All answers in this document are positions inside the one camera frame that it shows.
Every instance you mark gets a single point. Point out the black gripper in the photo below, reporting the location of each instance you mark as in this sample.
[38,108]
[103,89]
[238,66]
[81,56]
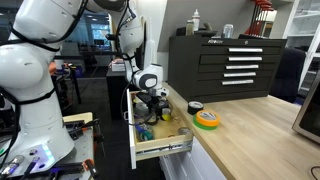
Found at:
[144,97]

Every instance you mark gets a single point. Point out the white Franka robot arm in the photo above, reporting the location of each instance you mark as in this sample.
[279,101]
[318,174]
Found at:
[30,83]

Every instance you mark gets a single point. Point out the yellow and black tape roll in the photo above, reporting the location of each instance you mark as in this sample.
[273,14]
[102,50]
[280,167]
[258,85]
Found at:
[166,116]

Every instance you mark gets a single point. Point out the blue tape roll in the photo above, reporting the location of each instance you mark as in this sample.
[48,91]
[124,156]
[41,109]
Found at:
[139,127]

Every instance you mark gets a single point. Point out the open wooden drawer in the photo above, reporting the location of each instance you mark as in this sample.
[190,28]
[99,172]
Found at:
[170,128]

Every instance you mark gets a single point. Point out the teal tape roll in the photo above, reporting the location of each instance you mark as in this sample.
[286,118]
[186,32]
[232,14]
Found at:
[148,136]

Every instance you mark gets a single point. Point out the grey translucent tape roll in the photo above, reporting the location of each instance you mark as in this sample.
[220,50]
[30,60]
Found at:
[180,131]

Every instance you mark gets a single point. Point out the black tape roll white core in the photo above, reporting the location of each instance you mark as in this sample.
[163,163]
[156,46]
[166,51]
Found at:
[191,110]

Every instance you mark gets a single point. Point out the green masking tape roll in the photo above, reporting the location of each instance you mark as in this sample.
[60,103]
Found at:
[198,125]

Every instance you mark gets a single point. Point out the orange masking tape roll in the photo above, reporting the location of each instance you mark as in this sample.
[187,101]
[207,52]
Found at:
[213,121]

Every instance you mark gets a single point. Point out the white box with red print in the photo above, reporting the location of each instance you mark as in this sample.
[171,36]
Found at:
[117,66]

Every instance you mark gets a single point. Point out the black metal tool chest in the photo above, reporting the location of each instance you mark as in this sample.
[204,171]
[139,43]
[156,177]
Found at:
[213,90]

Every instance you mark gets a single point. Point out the robot mounting cart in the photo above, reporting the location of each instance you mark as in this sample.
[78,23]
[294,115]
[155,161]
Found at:
[80,146]

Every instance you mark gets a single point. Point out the small glass jar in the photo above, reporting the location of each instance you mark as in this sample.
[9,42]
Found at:
[189,29]

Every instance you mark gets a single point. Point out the black tool on chest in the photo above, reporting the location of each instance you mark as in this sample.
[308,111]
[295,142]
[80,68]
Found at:
[205,32]

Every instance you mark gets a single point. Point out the white squeeze bottle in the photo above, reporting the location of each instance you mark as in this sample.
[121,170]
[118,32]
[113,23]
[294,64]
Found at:
[196,21]

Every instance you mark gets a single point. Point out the silver metal can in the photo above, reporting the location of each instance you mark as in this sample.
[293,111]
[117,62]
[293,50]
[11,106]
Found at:
[228,31]

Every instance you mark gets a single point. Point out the red bar clamps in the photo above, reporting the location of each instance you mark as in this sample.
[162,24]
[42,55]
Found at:
[258,20]

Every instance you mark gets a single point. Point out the black office chair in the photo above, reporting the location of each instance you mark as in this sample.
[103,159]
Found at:
[288,73]

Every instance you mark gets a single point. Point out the silver microwave oven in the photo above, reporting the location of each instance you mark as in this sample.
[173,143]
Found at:
[310,116]

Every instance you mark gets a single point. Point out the white shelving unit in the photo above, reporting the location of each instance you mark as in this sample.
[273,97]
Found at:
[308,30]

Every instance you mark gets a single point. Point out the large grey duct tape roll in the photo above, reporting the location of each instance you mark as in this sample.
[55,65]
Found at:
[139,109]

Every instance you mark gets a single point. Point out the black pedestal cabinet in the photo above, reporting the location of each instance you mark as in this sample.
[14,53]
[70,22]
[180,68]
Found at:
[116,96]

